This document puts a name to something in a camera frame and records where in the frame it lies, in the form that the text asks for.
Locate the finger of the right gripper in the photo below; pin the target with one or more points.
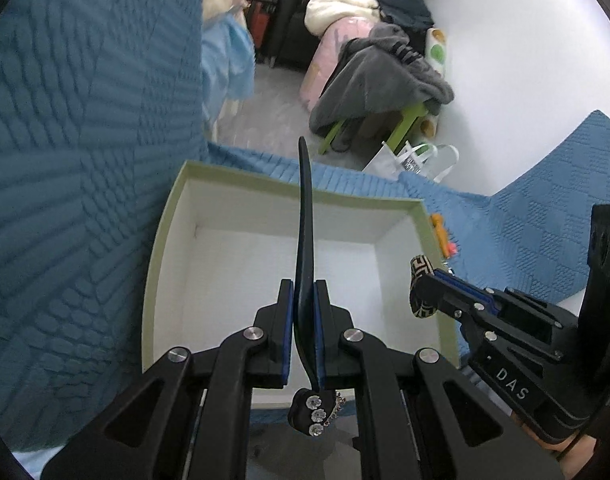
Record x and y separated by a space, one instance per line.
475 294
456 305

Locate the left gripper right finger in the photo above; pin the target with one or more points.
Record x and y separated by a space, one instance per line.
418 416

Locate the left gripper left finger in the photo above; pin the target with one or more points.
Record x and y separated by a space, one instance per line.
188 415

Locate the orange gourd pendant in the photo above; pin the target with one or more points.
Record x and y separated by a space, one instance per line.
440 232

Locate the patterned black beige bangle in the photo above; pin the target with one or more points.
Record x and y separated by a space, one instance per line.
423 293

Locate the right hand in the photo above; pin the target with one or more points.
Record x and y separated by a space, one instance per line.
581 457

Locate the white tote bag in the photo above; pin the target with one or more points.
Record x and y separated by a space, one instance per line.
431 161

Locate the green open cardboard box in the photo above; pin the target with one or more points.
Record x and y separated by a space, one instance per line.
227 238

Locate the green plastic stool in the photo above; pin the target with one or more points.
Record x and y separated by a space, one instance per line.
393 128

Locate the grey fleece blanket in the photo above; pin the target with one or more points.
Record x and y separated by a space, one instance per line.
377 74

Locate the blue textured chair cover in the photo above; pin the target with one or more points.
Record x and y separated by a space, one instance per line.
100 106

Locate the light blue bed sheet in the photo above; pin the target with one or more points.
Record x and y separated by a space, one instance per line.
227 66

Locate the red suitcase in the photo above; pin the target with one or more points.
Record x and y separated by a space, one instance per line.
258 18

